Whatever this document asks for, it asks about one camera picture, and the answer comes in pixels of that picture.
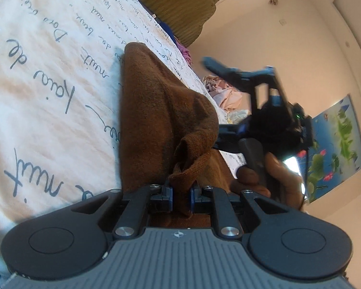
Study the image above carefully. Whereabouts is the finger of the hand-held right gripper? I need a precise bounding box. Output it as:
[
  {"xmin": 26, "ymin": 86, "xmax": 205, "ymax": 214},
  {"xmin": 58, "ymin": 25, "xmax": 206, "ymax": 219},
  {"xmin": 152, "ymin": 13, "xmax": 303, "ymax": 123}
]
[
  {"xmin": 213, "ymin": 120, "xmax": 251, "ymax": 150},
  {"xmin": 201, "ymin": 56, "xmax": 275, "ymax": 91}
]

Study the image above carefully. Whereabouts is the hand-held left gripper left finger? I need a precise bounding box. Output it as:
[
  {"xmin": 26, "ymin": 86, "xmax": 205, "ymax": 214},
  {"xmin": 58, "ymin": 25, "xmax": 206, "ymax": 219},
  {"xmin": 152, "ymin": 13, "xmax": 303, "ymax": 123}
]
[{"xmin": 69, "ymin": 184, "xmax": 174, "ymax": 241}]

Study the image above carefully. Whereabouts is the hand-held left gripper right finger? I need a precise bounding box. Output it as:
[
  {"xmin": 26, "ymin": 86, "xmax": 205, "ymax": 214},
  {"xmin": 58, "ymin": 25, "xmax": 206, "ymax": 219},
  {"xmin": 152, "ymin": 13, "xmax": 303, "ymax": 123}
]
[{"xmin": 190, "ymin": 185, "xmax": 292, "ymax": 239}]

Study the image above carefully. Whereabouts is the brown knit garment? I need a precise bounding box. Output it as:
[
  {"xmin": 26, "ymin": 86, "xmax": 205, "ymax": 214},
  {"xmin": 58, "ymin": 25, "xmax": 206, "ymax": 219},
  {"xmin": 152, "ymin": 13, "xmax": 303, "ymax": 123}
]
[{"xmin": 119, "ymin": 41, "xmax": 239, "ymax": 228}]

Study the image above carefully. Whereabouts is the pile of pale clothes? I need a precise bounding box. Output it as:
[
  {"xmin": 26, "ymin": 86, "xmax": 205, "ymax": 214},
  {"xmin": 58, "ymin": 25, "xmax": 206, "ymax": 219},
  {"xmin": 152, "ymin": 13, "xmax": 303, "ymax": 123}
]
[{"xmin": 202, "ymin": 76, "xmax": 251, "ymax": 125}]

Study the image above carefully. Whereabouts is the person's right hand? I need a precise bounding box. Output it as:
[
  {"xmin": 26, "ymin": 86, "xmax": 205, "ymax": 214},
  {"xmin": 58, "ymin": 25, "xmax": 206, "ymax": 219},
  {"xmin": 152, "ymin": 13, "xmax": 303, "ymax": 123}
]
[{"xmin": 229, "ymin": 153, "xmax": 307, "ymax": 212}]

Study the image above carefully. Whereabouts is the purple cloth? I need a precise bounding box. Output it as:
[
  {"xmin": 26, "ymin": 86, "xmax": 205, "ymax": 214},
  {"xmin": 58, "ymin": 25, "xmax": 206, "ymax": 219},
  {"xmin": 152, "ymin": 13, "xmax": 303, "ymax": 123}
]
[{"xmin": 176, "ymin": 40, "xmax": 193, "ymax": 64}]

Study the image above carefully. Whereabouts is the olive ribbed pillow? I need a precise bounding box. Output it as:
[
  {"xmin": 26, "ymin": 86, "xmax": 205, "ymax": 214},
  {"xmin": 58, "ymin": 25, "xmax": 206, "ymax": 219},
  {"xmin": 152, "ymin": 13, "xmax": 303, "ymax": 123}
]
[{"xmin": 120, "ymin": 0, "xmax": 233, "ymax": 47}]

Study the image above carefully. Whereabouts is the white script-printed blanket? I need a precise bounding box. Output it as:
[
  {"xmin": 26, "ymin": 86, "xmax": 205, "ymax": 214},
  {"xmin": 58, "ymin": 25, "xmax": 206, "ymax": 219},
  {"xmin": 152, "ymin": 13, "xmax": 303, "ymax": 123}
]
[{"xmin": 0, "ymin": 0, "xmax": 248, "ymax": 289}]

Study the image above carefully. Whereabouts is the lotus pond wall poster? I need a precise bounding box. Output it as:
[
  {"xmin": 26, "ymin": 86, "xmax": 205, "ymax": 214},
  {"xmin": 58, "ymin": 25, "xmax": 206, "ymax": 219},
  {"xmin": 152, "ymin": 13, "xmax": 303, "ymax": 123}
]
[{"xmin": 303, "ymin": 94, "xmax": 361, "ymax": 204}]

